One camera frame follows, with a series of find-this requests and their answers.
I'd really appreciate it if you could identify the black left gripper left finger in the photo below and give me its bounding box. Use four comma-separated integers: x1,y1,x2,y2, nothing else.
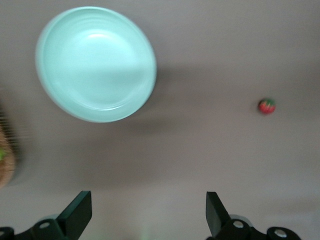
0,190,93,240

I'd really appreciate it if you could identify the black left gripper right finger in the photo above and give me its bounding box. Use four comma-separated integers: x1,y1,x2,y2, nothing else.
206,191,301,240

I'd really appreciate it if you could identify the red strawberry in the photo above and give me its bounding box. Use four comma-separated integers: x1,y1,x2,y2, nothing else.
257,98,277,115

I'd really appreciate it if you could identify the pale green round plate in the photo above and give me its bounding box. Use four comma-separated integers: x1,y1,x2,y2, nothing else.
34,6,158,124

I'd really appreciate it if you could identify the brown table cover sheet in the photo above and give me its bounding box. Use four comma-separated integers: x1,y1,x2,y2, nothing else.
0,0,320,240

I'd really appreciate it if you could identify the brown wicker basket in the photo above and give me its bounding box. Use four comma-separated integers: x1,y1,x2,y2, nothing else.
0,107,20,189

